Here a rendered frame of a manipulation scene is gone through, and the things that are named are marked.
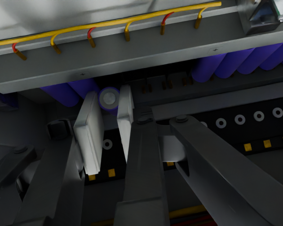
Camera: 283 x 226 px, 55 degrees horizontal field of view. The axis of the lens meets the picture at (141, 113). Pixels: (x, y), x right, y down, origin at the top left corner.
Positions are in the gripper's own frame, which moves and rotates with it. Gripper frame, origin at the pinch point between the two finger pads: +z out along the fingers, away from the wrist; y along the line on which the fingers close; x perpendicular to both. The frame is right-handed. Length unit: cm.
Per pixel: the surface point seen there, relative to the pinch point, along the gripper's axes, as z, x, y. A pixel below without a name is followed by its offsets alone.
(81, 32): 0.0, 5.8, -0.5
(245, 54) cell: 3.0, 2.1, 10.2
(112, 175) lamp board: 8.1, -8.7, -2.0
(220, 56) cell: 2.4, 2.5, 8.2
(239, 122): 9.8, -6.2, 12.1
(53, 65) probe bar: -0.2, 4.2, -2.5
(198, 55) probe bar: 0.6, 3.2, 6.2
